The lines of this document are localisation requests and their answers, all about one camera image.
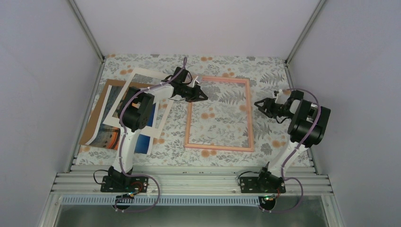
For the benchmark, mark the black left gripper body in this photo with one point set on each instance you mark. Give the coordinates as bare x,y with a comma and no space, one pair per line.
185,92

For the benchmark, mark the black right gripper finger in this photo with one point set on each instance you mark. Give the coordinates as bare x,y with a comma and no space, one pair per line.
266,102
264,110

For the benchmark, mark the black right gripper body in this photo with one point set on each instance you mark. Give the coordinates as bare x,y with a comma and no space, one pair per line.
280,111

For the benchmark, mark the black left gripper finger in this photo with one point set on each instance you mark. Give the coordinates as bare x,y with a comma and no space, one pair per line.
199,93
196,99

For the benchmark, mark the pink wooden picture frame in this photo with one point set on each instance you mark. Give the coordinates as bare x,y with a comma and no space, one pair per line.
224,121

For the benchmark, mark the white mat board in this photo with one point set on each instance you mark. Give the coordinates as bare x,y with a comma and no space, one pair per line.
134,75

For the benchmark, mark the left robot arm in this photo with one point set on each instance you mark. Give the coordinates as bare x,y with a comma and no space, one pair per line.
136,110

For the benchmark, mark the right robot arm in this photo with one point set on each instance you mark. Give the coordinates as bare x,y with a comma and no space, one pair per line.
308,121

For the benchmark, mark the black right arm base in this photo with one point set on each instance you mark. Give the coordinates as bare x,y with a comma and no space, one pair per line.
262,184

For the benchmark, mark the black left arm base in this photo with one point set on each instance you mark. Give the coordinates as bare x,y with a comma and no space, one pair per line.
124,184

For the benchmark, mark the sunset landscape photo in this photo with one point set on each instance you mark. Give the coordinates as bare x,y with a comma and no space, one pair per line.
108,136

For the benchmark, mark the floral patterned table cloth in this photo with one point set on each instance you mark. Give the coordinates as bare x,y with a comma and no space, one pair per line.
265,74

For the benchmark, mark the brown cardboard backing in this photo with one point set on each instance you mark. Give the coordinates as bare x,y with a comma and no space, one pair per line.
95,119

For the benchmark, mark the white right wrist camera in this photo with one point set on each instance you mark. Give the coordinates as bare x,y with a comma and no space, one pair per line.
280,92

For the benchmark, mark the aluminium rail platform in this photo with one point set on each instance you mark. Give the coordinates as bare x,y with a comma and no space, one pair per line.
189,181

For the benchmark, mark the grey slotted cable duct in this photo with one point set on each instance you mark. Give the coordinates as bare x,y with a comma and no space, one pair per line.
169,200

